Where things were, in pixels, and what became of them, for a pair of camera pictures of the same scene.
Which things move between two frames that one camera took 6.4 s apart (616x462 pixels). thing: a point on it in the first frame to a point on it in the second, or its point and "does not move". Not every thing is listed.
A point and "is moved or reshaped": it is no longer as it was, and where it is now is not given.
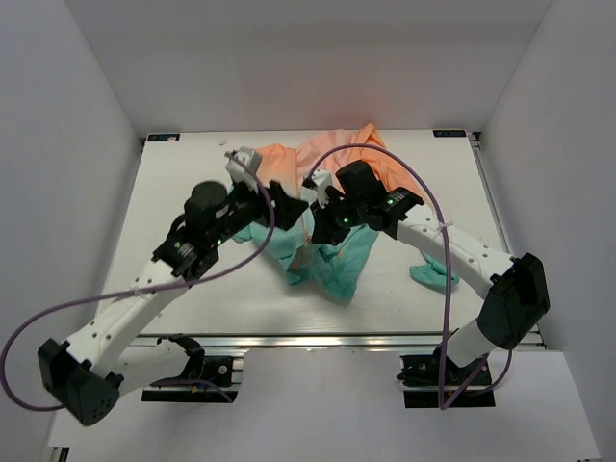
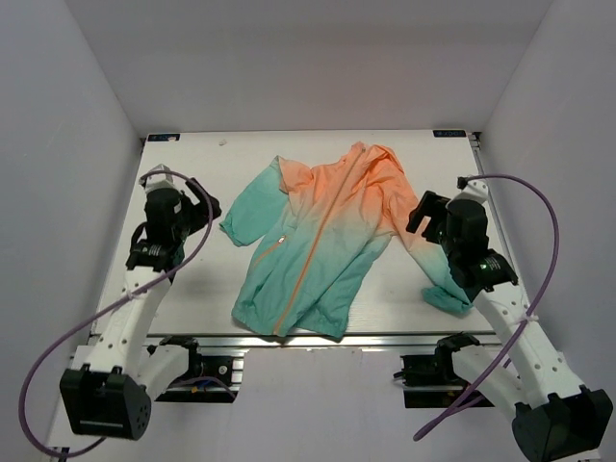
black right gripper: [324, 230] to [430, 205]
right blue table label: [449, 133] does not move
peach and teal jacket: [294, 176] is moved or reshaped
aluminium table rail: [465, 340] does not move
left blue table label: [164, 138] does not move
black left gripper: [288, 208] to [199, 210]
